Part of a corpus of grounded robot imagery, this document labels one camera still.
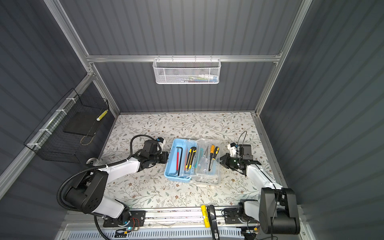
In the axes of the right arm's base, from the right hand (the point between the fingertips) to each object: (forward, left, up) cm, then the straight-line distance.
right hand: (219, 161), depth 86 cm
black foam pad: (+12, +73, +22) cm, 77 cm away
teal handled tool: (0, +12, +4) cm, 13 cm away
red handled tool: (+4, +26, -6) cm, 27 cm away
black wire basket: (+4, +74, +22) cm, 77 cm away
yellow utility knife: (+2, +17, +1) cm, 17 cm away
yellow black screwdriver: (+5, +2, +5) cm, 7 cm away
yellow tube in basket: (+17, +66, +22) cm, 71 cm away
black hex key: (+4, +24, -6) cm, 25 cm away
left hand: (+5, +30, -2) cm, 30 cm away
